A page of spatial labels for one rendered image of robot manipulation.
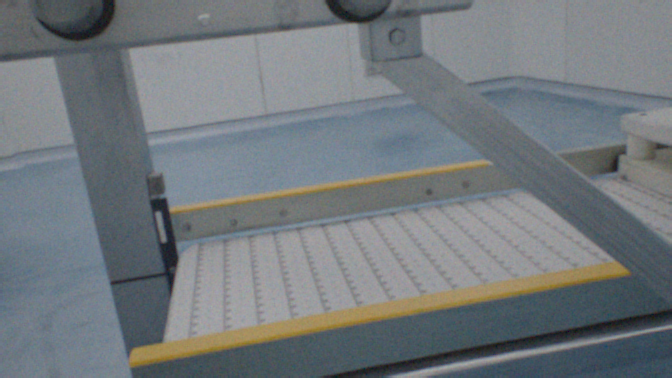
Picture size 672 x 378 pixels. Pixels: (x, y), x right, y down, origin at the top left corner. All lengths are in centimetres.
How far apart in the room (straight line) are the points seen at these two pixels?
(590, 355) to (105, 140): 46
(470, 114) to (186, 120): 511
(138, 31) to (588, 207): 24
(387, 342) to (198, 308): 18
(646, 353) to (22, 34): 41
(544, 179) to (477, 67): 586
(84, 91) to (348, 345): 37
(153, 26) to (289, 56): 520
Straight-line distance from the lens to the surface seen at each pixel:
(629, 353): 46
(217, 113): 542
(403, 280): 49
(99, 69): 61
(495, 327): 40
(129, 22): 28
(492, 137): 33
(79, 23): 26
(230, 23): 28
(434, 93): 34
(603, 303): 43
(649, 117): 70
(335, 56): 559
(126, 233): 65
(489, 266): 51
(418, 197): 64
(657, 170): 68
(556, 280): 41
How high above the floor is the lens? 103
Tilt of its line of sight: 18 degrees down
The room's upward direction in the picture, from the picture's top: 6 degrees counter-clockwise
